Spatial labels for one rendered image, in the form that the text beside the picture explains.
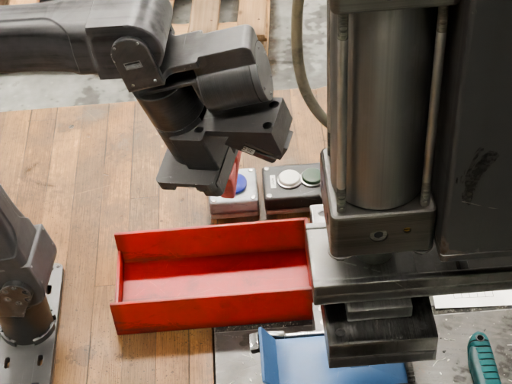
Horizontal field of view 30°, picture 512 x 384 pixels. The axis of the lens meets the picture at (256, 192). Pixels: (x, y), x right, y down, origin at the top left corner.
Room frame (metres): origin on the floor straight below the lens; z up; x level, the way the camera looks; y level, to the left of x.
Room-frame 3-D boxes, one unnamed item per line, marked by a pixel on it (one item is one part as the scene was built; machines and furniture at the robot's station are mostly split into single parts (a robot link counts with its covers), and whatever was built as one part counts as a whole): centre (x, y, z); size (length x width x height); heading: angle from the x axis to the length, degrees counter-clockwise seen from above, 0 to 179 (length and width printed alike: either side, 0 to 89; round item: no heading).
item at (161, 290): (0.79, 0.06, 0.93); 0.25 x 0.12 x 0.06; 90
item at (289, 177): (0.95, -0.05, 0.93); 0.03 x 0.03 x 0.02
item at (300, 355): (0.60, -0.07, 1.00); 0.15 x 0.07 x 0.03; 90
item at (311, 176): (0.95, -0.08, 0.93); 0.03 x 0.03 x 0.02
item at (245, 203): (0.95, 0.03, 0.90); 0.07 x 0.07 x 0.06; 0
